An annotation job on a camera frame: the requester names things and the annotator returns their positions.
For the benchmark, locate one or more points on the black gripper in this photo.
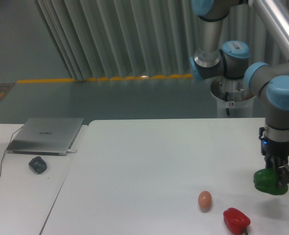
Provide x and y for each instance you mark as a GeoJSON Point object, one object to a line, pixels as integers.
{"type": "Point", "coordinates": [275, 149]}

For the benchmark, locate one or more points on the green bell pepper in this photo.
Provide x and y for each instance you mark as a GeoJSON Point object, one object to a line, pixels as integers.
{"type": "Point", "coordinates": [268, 180]}

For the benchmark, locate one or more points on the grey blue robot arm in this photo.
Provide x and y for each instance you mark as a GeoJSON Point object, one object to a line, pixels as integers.
{"type": "Point", "coordinates": [269, 84]}

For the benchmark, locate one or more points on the red bell pepper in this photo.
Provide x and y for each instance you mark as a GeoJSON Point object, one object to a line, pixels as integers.
{"type": "Point", "coordinates": [236, 221]}

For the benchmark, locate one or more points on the brown egg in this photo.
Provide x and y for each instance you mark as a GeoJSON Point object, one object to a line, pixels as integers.
{"type": "Point", "coordinates": [205, 200]}

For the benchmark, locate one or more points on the grey pleated curtain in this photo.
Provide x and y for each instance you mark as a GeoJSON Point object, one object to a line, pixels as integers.
{"type": "Point", "coordinates": [131, 38]}

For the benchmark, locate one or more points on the silver closed laptop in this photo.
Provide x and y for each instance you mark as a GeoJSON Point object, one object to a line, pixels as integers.
{"type": "Point", "coordinates": [46, 136]}

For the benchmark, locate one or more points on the small black device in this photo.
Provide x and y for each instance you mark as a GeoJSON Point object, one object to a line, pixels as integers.
{"type": "Point", "coordinates": [38, 165]}

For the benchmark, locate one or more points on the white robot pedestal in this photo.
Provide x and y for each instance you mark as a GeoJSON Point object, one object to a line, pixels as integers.
{"type": "Point", "coordinates": [233, 96]}

